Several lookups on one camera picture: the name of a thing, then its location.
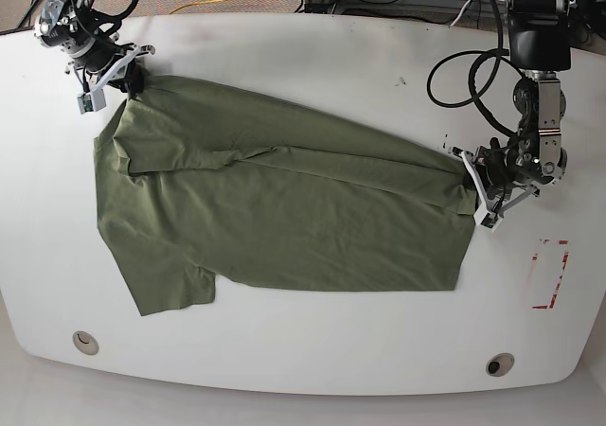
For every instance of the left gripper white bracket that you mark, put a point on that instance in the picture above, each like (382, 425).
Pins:
(489, 185)

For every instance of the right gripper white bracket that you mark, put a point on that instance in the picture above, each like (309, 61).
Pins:
(96, 67)

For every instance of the olive green t-shirt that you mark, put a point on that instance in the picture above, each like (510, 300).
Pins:
(197, 180)

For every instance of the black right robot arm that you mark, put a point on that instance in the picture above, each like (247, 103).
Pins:
(90, 39)

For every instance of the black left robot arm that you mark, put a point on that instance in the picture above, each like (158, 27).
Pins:
(532, 38)

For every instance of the red tape rectangle marking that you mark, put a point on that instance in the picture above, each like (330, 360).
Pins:
(546, 273)

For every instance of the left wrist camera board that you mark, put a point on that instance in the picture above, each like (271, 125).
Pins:
(487, 219)

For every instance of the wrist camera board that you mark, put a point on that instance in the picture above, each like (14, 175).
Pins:
(91, 102)
(487, 219)

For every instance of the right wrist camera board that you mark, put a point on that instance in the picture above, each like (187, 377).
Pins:
(91, 102)

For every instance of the right table cable grommet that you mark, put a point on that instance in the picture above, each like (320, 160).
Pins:
(500, 365)

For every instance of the table cable grommet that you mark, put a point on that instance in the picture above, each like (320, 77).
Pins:
(500, 365)
(85, 343)

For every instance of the left table cable grommet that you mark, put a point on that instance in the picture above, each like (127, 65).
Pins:
(85, 343)

